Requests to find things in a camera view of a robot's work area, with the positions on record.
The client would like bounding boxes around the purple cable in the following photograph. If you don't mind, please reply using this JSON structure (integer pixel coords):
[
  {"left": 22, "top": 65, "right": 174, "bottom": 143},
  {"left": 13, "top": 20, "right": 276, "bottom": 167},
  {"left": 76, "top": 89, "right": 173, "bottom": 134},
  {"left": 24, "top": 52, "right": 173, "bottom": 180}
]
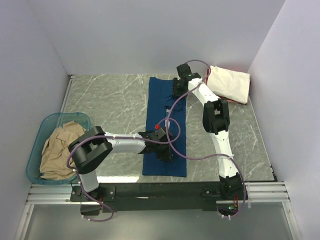
[
  {"left": 68, "top": 118, "right": 182, "bottom": 223},
  {"left": 164, "top": 59, "right": 246, "bottom": 219}
]

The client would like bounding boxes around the folded white t shirt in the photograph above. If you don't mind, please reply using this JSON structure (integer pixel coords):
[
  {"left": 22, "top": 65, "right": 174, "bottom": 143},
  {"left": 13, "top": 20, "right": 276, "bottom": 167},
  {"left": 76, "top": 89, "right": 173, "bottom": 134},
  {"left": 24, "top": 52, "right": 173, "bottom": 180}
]
[{"left": 206, "top": 65, "right": 251, "bottom": 103}]

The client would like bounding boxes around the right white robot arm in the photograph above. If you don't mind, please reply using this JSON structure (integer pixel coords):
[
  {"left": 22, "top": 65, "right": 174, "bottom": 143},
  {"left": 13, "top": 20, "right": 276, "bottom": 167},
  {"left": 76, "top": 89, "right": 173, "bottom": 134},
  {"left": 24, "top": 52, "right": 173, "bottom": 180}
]
[{"left": 172, "top": 63, "right": 246, "bottom": 200}]

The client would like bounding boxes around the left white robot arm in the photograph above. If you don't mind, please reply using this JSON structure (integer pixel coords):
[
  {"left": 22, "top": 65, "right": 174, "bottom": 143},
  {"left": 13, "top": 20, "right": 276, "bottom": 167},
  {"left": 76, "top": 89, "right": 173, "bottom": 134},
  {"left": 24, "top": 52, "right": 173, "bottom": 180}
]
[{"left": 68, "top": 126, "right": 174, "bottom": 200}]

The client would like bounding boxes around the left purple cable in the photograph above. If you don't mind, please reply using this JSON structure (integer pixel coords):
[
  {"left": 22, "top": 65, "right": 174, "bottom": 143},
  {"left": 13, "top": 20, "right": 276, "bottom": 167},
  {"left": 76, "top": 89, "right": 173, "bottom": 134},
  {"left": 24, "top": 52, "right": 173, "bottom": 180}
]
[{"left": 68, "top": 118, "right": 182, "bottom": 223}]

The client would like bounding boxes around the beige t shirt in bin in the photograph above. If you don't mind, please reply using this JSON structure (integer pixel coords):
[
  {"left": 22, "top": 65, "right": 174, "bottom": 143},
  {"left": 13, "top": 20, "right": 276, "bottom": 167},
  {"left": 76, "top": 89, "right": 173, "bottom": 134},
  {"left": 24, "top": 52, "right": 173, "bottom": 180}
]
[{"left": 39, "top": 121, "right": 86, "bottom": 181}]

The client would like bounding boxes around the folded red t shirt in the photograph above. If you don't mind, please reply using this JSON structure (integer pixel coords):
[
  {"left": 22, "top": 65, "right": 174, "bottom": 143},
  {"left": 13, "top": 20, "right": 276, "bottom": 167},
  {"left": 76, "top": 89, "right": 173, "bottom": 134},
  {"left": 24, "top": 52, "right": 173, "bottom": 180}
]
[{"left": 218, "top": 95, "right": 248, "bottom": 105}]

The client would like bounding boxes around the blue t shirt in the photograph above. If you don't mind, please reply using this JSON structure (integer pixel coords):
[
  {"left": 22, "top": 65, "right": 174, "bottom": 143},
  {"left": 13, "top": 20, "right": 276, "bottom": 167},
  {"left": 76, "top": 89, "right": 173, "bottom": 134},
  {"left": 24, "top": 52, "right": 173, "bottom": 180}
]
[{"left": 142, "top": 77, "right": 187, "bottom": 177}]

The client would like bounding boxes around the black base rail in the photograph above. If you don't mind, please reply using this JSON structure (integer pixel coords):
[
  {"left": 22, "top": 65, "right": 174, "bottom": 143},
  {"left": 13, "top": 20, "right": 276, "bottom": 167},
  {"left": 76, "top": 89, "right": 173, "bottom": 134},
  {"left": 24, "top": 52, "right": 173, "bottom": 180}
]
[{"left": 69, "top": 181, "right": 248, "bottom": 216}]

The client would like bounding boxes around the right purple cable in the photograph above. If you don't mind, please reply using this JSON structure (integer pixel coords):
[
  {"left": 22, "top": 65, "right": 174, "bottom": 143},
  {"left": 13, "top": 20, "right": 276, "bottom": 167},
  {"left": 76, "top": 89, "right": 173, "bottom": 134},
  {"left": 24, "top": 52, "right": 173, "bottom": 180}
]
[{"left": 164, "top": 59, "right": 246, "bottom": 219}]

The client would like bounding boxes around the aluminium frame rail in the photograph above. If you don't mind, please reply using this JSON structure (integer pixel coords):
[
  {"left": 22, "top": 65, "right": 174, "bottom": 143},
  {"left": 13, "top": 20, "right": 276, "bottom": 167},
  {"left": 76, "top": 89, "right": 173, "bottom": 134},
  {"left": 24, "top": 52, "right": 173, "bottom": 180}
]
[{"left": 14, "top": 184, "right": 73, "bottom": 240}]

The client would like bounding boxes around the teal plastic bin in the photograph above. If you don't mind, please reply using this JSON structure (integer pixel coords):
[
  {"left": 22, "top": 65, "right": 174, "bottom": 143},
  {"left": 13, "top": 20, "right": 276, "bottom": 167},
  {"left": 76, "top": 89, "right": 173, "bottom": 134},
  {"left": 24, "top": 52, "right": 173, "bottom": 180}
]
[{"left": 25, "top": 112, "right": 91, "bottom": 186}]

